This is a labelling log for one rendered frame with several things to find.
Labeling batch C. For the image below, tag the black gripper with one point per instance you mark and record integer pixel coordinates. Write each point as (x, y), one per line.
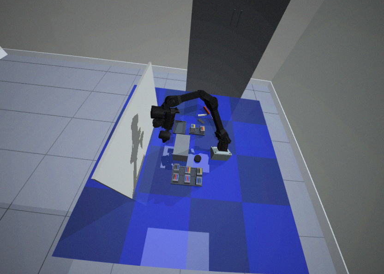
(165, 135)

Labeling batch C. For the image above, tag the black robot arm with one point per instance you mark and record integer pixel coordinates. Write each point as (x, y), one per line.
(166, 110)

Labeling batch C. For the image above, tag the black short cylinder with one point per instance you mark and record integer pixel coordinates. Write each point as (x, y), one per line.
(197, 158)

